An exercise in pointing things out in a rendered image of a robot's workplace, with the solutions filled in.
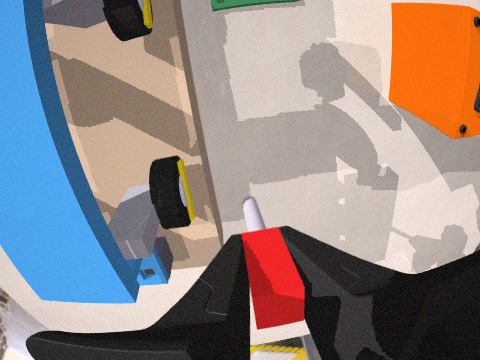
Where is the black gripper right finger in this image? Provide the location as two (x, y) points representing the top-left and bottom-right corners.
(279, 225), (480, 360)

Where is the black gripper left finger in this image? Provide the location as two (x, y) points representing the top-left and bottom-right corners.
(25, 233), (251, 360)

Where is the red-headed stop pin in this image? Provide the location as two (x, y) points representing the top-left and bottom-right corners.
(241, 196), (305, 329)

